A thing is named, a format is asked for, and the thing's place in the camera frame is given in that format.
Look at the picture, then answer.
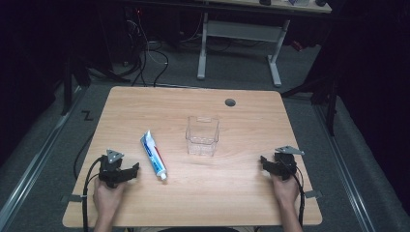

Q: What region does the grey tape strip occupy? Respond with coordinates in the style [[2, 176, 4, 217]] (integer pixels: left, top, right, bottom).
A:
[[304, 189, 324, 199], [60, 193, 85, 204]]

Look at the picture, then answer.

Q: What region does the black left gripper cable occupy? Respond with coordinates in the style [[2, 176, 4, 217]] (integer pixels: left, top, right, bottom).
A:
[[81, 156, 104, 232]]

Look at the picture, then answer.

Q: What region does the person's left hand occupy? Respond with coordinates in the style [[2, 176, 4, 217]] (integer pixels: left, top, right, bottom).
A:
[[93, 178, 127, 210]]

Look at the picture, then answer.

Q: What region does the white-framed desk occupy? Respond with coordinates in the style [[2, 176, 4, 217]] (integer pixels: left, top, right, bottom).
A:
[[196, 0, 333, 88]]

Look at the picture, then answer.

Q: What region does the black metal stand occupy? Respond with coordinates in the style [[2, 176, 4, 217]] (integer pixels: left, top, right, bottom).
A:
[[280, 57, 339, 137], [59, 54, 132, 117]]

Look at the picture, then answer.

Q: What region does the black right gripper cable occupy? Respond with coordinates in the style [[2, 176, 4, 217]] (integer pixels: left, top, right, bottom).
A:
[[288, 162, 307, 227]]

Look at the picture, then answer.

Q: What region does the small red object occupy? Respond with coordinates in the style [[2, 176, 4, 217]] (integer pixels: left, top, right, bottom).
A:
[[290, 39, 305, 52]]

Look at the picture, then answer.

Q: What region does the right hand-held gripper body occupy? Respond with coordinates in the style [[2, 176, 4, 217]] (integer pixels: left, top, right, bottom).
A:
[[273, 145, 306, 182]]

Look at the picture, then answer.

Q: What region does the white and blue toothpaste tube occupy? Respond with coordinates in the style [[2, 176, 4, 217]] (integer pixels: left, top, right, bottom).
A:
[[139, 129, 168, 182]]

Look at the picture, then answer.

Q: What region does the person's right hand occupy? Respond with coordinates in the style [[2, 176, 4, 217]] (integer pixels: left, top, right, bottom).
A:
[[270, 173, 301, 208]]

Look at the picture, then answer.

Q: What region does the clear plastic container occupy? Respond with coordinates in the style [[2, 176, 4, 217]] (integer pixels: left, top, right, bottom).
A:
[[185, 115, 221, 158]]

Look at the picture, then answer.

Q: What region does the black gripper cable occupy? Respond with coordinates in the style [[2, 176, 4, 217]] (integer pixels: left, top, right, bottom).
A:
[[81, 156, 104, 232], [288, 162, 307, 227]]

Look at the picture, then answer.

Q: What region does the thin black floor cable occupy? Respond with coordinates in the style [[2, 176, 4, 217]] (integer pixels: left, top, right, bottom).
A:
[[73, 130, 97, 181]]

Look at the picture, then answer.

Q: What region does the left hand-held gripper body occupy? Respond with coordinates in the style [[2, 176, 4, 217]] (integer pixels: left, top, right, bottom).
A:
[[98, 149, 126, 189]]

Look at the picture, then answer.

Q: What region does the aluminium floor rail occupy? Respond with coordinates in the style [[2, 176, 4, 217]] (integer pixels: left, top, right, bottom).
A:
[[313, 104, 376, 232], [0, 84, 87, 226]]

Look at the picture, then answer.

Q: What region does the bundle of black floor cables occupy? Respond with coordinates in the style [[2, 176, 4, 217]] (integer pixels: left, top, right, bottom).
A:
[[124, 8, 170, 88]]

